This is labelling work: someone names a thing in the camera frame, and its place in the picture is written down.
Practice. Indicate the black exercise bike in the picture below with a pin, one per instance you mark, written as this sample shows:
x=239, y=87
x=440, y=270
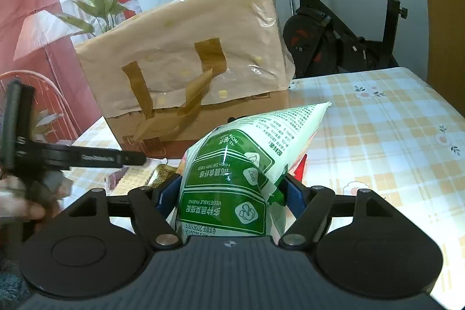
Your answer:
x=319, y=37

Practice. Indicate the checked floral tablecloth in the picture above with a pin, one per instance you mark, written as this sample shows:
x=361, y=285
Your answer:
x=381, y=135

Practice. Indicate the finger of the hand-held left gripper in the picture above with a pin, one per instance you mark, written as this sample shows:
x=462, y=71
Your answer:
x=109, y=158

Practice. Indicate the clear plastic wrapper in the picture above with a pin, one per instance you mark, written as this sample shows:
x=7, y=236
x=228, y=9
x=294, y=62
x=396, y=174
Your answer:
x=125, y=179

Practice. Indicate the grey fluffy rug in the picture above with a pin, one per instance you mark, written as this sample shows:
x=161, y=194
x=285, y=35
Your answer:
x=9, y=281

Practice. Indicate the yellow wooden door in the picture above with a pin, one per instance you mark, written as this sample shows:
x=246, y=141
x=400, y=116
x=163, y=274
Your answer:
x=447, y=5

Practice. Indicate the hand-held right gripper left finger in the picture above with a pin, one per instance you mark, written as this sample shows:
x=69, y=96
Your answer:
x=168, y=196

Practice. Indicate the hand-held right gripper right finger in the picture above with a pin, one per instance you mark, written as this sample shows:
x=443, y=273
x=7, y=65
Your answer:
x=293, y=199

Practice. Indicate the brown gold snack packet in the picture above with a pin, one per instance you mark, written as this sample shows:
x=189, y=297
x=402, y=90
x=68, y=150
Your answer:
x=163, y=175

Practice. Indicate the person's left hand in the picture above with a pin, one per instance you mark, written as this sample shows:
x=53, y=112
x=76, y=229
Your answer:
x=16, y=208

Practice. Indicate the green and white snack packet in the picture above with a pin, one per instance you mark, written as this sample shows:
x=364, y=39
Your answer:
x=232, y=186

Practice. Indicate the orange snack packet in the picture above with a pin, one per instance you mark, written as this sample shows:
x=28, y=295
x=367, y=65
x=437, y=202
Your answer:
x=301, y=168

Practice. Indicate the plastic-lined cardboard box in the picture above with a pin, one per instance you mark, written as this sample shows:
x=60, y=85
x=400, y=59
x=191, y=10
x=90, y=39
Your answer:
x=189, y=59

